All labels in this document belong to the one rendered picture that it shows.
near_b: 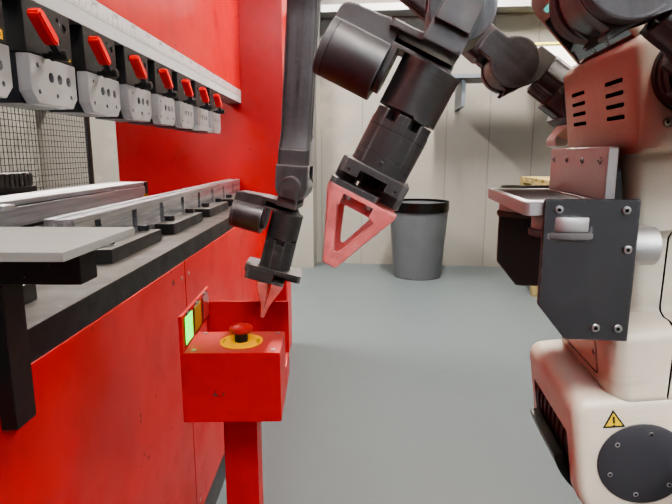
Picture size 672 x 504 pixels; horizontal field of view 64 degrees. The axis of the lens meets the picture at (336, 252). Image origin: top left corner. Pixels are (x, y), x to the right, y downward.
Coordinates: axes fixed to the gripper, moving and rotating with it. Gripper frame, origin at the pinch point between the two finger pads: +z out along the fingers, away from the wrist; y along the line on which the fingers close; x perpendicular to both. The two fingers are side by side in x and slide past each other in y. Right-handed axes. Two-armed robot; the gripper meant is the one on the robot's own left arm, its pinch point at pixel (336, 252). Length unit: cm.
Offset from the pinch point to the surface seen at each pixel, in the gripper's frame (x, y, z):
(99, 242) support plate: -23.7, -2.7, 12.0
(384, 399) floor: 47, -174, 88
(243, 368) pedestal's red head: -5.0, -26.7, 29.8
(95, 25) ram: -66, -58, -6
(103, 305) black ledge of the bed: -31, -29, 33
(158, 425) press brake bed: -18, -50, 63
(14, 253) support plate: -27.2, 5.5, 13.6
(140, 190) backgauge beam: -80, -145, 45
